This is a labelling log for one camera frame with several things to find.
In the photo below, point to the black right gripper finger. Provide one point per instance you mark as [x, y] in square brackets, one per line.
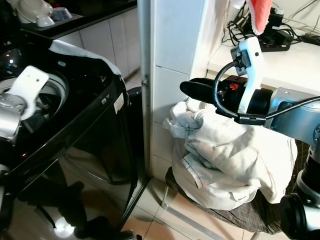
[207, 82]
[197, 93]

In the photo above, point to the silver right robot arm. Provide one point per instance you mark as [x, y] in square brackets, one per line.
[295, 112]

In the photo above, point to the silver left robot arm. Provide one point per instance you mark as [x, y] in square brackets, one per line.
[10, 117]

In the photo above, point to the black top-load washing machine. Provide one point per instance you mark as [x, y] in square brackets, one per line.
[95, 150]

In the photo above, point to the white crumpled garment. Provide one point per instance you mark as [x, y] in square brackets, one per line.
[235, 155]

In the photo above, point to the black power strip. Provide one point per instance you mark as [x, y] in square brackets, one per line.
[275, 44]

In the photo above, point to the red hanging towel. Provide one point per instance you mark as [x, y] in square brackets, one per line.
[260, 15]

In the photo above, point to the black power adapter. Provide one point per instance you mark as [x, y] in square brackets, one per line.
[311, 39]

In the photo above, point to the stool with plaid cushion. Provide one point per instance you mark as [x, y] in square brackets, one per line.
[260, 215]

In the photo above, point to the white cloth on washer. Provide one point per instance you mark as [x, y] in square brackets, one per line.
[80, 52]

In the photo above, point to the grey blue bowl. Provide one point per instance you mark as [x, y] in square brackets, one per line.
[62, 14]

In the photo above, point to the small white cup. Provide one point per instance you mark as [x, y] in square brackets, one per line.
[45, 21]

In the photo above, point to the large white bowl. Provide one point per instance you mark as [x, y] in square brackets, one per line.
[32, 9]

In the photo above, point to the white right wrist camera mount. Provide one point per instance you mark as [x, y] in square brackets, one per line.
[251, 60]

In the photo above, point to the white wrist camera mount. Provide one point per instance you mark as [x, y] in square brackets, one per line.
[251, 60]
[30, 85]

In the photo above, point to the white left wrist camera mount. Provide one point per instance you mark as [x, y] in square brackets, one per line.
[30, 85]

